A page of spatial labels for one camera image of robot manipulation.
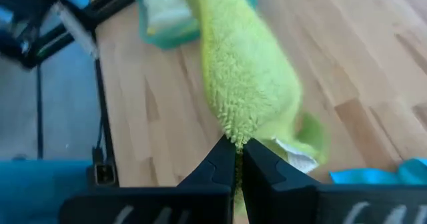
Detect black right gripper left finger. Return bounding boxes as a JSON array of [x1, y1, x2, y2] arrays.
[[59, 134, 237, 224]]

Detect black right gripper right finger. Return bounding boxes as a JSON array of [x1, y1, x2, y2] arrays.
[[242, 137, 427, 224]]

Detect sky blue microfiber towel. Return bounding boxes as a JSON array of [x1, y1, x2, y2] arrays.
[[329, 157, 427, 186]]

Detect lime green microfiber towel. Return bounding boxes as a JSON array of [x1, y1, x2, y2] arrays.
[[181, 0, 330, 218]]

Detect pale green microfiber towel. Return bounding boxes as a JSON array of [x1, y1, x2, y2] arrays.
[[142, 0, 198, 35]]

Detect black aluminium table frame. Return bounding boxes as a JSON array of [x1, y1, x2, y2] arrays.
[[0, 0, 136, 188]]

